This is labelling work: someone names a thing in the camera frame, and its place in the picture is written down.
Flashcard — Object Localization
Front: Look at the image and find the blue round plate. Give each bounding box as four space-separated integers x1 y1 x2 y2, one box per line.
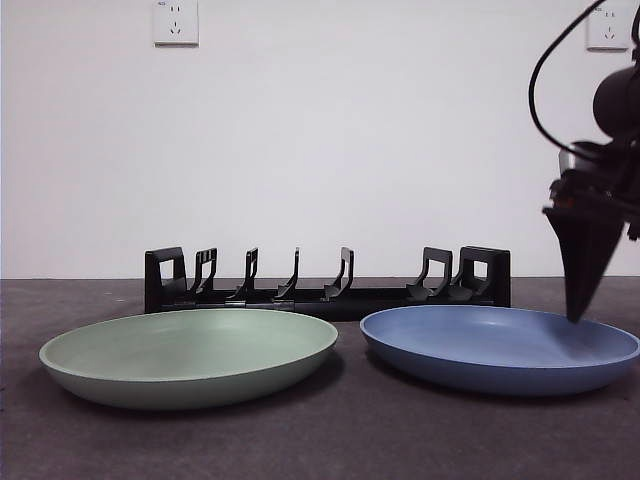
359 304 640 399

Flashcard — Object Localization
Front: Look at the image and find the pale green round plate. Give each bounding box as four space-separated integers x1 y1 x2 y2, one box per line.
38 308 340 412

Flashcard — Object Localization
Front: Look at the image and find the black plastic plate rack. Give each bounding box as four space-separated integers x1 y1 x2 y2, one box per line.
143 245 512 322

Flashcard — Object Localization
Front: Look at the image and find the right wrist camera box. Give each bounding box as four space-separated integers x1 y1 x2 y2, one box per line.
558 141 602 175

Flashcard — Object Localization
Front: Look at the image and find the black cable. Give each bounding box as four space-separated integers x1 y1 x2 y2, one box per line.
528 0 609 156

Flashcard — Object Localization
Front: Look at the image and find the white wall socket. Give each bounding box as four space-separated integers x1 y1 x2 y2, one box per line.
586 5 630 52
153 0 200 49

